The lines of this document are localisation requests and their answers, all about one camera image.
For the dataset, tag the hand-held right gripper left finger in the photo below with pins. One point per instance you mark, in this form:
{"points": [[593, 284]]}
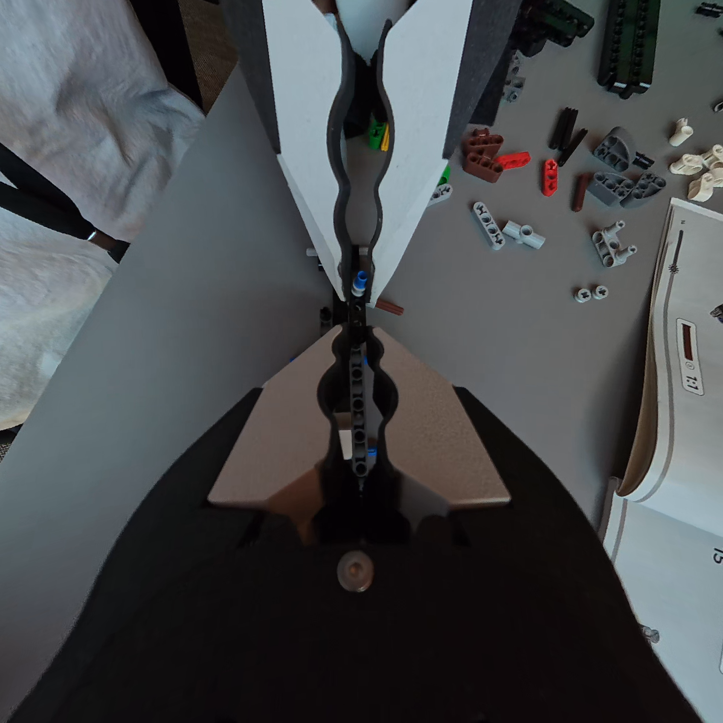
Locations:
{"points": [[265, 440]]}

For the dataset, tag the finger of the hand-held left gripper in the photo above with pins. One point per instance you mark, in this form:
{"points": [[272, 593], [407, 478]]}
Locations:
{"points": [[423, 113], [302, 113]]}

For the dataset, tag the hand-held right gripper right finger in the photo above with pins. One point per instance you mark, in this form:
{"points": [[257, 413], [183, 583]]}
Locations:
{"points": [[446, 446]]}

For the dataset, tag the dark grey lego beam assembly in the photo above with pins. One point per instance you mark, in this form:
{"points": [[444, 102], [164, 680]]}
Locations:
{"points": [[358, 395]]}

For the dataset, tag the green lego connector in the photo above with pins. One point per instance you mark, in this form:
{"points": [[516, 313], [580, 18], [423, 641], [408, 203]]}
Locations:
{"points": [[444, 174], [375, 133]]}

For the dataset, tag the brown lego angled beam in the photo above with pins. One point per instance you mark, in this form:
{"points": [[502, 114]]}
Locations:
{"points": [[483, 142], [483, 166]]}

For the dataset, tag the light grey lego beam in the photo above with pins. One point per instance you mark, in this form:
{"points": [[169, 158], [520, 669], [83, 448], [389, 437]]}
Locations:
{"points": [[488, 226], [441, 195]]}

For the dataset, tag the dark grey lego connector block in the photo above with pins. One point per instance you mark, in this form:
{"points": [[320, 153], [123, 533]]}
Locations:
{"points": [[514, 84]]}

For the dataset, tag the red lego beam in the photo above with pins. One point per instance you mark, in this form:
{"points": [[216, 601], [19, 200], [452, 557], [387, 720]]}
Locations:
{"points": [[549, 178], [514, 160]]}

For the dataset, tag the black lego axle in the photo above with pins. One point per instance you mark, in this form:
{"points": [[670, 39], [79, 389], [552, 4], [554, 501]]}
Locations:
{"points": [[573, 148], [563, 127]]}

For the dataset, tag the brown lego axle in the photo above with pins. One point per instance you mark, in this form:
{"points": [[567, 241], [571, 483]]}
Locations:
{"points": [[582, 192], [391, 308]]}

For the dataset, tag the light grey lego axle connector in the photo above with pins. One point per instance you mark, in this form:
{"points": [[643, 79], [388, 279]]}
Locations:
{"points": [[524, 234]]}

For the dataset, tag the pile of black lego beams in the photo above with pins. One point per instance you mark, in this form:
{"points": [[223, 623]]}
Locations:
{"points": [[556, 22]]}

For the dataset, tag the dark grey curved lego piece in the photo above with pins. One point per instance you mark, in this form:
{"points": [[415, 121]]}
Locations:
{"points": [[610, 189], [613, 149], [647, 189]]}

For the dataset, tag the light grey lego bush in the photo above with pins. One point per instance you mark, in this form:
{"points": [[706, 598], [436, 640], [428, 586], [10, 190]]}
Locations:
{"points": [[600, 291], [583, 294]]}

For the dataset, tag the black lego pin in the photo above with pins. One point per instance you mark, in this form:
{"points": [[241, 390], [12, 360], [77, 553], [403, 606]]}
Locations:
{"points": [[643, 160], [710, 9]]}

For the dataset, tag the lego instruction booklet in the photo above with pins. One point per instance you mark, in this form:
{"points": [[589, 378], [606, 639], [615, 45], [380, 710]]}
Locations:
{"points": [[683, 350]]}

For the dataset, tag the person's white shirt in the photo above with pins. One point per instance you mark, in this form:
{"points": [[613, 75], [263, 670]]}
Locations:
{"points": [[62, 101]]}

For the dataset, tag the black and green lego frame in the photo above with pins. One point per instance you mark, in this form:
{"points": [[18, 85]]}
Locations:
{"points": [[627, 45]]}

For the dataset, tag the light grey lego bracket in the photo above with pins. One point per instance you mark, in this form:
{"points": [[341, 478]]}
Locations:
{"points": [[610, 246]]}

